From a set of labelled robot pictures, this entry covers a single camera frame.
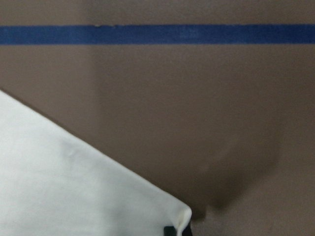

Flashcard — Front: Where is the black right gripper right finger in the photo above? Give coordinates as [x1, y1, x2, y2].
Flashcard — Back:
[182, 223, 192, 236]

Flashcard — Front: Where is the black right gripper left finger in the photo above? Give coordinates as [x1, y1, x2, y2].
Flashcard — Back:
[164, 226, 177, 236]

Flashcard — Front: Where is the cream white long-sleeve shirt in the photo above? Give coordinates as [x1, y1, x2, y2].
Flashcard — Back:
[0, 93, 192, 236]

